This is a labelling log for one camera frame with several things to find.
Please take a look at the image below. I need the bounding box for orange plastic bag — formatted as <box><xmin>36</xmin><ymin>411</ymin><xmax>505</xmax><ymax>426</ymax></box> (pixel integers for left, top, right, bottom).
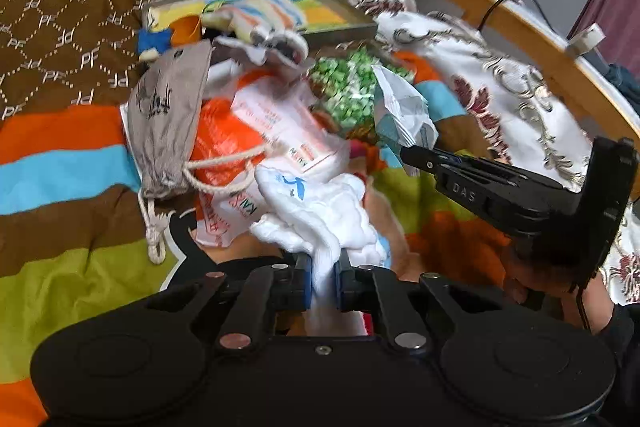
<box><xmin>189</xmin><ymin>71</ymin><xmax>352</xmax><ymax>249</ymax></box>

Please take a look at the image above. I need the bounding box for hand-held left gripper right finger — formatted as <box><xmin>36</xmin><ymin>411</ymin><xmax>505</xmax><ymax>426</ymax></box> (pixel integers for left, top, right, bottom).
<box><xmin>336</xmin><ymin>256</ymin><xmax>502</xmax><ymax>356</ymax></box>

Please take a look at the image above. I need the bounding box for black white striped sock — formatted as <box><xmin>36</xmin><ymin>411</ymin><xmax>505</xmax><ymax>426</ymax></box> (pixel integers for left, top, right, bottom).
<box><xmin>251</xmin><ymin>28</ymin><xmax>311</xmax><ymax>70</ymax></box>

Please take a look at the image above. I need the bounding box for grey drawstring bag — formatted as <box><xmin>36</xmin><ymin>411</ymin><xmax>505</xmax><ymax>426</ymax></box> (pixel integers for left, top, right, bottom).
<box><xmin>124</xmin><ymin>38</ymin><xmax>267</xmax><ymax>266</ymax></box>

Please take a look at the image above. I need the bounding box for blue yellow cloth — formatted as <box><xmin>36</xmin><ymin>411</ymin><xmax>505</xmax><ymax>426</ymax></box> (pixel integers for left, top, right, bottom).
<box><xmin>136</xmin><ymin>27</ymin><xmax>174</xmax><ymax>62</ymax></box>

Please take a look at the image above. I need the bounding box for grey cartoon box tray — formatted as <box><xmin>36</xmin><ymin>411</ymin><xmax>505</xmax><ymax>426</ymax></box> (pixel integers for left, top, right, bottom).
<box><xmin>141</xmin><ymin>0</ymin><xmax>379</xmax><ymax>51</ymax></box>

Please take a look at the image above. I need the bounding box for dark blue cloth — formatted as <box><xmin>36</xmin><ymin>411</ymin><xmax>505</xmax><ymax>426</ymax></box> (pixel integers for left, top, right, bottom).
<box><xmin>606</xmin><ymin>63</ymin><xmax>640</xmax><ymax>104</ymax></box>

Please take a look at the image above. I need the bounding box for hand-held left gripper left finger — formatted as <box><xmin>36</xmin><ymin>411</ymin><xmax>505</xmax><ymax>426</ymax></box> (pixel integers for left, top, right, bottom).
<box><xmin>145</xmin><ymin>253</ymin><xmax>313</xmax><ymax>354</ymax></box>

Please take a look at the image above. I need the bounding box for brown patterned blanket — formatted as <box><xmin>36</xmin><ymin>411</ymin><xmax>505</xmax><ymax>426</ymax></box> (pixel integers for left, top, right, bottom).
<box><xmin>0</xmin><ymin>0</ymin><xmax>262</xmax><ymax>118</ymax></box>

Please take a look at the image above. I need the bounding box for striped towel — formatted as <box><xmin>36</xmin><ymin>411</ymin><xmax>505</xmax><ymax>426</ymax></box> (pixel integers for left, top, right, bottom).
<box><xmin>199</xmin><ymin>0</ymin><xmax>307</xmax><ymax>46</ymax></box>

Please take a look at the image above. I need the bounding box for white floral quilt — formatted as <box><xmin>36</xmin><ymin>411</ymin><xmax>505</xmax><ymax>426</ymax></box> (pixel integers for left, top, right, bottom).
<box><xmin>250</xmin><ymin>0</ymin><xmax>640</xmax><ymax>304</ymax></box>

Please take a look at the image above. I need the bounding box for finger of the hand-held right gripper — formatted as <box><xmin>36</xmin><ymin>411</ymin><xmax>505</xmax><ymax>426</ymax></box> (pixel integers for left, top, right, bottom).
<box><xmin>399</xmin><ymin>145</ymin><xmax>567</xmax><ymax>191</ymax></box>

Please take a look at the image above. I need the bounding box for colourful striped blanket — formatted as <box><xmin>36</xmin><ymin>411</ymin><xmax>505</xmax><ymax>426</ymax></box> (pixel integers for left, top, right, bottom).
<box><xmin>0</xmin><ymin>51</ymin><xmax>507</xmax><ymax>427</ymax></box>

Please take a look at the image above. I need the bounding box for white paper bag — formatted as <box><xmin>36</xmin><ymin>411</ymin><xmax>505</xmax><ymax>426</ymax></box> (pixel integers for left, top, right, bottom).
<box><xmin>371</xmin><ymin>63</ymin><xmax>439</xmax><ymax>154</ymax></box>

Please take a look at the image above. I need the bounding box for green paper star bag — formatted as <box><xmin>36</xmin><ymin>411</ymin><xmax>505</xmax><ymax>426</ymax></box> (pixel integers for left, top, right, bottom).
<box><xmin>304</xmin><ymin>46</ymin><xmax>417</xmax><ymax>138</ymax></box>

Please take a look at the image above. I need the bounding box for white charger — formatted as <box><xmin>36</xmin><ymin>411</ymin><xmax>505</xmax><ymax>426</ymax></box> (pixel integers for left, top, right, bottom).
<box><xmin>566</xmin><ymin>23</ymin><xmax>607</xmax><ymax>56</ymax></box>

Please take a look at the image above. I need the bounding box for person's right hand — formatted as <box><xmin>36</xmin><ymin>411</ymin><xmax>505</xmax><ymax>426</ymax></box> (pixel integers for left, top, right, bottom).
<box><xmin>502</xmin><ymin>243</ymin><xmax>619</xmax><ymax>334</ymax></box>

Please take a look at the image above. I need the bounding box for wooden bed frame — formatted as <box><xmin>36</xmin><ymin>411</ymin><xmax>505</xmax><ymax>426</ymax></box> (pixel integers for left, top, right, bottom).
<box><xmin>325</xmin><ymin>0</ymin><xmax>640</xmax><ymax>204</ymax></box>

